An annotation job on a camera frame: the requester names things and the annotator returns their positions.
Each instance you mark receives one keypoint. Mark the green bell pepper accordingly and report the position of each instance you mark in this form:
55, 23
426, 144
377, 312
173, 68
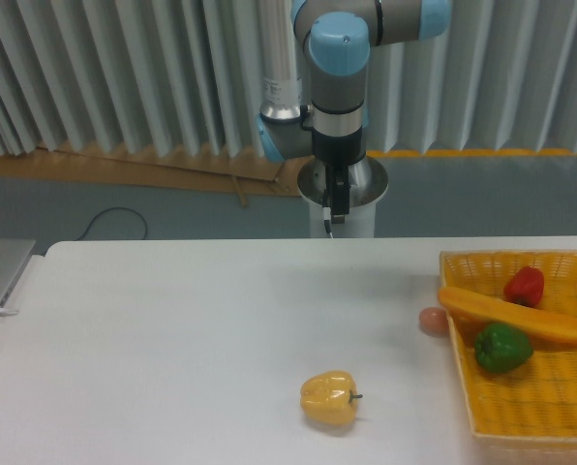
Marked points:
500, 348

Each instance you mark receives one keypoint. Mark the grey pleated curtain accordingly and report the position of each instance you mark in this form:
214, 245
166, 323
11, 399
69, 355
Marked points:
169, 74

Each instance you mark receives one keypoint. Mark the long orange bread loaf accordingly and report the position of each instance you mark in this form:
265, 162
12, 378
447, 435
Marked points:
551, 326

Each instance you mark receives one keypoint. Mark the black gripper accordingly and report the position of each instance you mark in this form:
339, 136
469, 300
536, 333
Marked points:
338, 151

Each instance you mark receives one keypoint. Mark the red bell pepper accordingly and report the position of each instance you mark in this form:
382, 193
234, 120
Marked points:
526, 287

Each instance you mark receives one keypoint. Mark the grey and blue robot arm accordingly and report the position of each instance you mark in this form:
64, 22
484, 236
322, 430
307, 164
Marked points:
315, 57

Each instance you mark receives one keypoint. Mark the yellow bell pepper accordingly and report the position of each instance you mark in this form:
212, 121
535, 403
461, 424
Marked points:
330, 398

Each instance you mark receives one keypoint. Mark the brown cardboard sheet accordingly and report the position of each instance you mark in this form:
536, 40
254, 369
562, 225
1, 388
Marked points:
245, 175

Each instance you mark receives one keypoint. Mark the yellow woven basket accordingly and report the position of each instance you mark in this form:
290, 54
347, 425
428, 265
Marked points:
538, 400

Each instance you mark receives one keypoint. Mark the brown egg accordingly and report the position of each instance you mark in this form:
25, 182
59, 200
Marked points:
433, 320

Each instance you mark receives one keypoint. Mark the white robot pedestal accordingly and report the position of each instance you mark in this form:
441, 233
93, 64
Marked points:
368, 182

